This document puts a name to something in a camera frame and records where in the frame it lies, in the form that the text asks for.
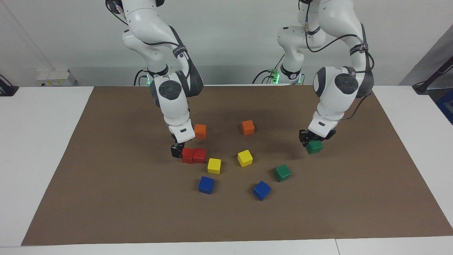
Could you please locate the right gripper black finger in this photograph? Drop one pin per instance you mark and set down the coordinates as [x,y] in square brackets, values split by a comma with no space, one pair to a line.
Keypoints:
[176,151]

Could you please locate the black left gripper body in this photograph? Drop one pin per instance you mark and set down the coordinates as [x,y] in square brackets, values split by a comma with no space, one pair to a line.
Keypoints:
[313,137]

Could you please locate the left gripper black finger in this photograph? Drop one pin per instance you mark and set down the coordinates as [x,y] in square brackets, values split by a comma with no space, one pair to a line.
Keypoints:
[303,138]
[330,134]

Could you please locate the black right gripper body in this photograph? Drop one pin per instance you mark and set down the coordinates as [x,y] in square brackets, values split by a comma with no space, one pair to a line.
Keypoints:
[174,141]

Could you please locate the green wooden cube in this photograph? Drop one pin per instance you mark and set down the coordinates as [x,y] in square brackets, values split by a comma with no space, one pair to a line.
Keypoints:
[282,173]
[314,147]

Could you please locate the red wooden cube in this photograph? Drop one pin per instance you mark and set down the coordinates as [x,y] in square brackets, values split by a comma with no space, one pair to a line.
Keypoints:
[200,155]
[188,156]

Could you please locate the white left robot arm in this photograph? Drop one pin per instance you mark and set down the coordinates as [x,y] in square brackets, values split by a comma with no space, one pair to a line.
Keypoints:
[336,92]

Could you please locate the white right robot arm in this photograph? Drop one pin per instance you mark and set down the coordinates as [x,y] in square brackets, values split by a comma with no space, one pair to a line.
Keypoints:
[173,102]

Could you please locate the orange wooden cube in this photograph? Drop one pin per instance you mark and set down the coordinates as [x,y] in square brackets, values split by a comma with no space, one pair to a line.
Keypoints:
[247,127]
[200,131]

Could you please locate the yellow wooden cube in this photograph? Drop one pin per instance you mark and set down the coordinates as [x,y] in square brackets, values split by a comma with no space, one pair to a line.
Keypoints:
[245,158]
[214,166]

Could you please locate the blue wooden cube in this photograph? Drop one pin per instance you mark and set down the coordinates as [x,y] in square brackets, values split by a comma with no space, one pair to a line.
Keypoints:
[206,185]
[261,190]

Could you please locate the brown table mat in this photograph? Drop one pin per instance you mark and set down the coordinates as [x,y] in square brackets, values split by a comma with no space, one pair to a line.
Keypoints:
[141,212]

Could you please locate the black tripod stand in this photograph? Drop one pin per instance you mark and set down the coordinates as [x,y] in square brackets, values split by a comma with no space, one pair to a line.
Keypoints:
[421,88]

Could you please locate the blue box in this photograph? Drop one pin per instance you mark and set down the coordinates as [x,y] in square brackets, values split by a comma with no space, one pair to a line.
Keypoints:
[446,104]

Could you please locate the white power strip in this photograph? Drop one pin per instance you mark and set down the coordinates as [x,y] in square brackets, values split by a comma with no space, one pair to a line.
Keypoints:
[53,76]

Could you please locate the black stand foot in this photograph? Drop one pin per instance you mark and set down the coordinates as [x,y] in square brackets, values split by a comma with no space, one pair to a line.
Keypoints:
[7,90]

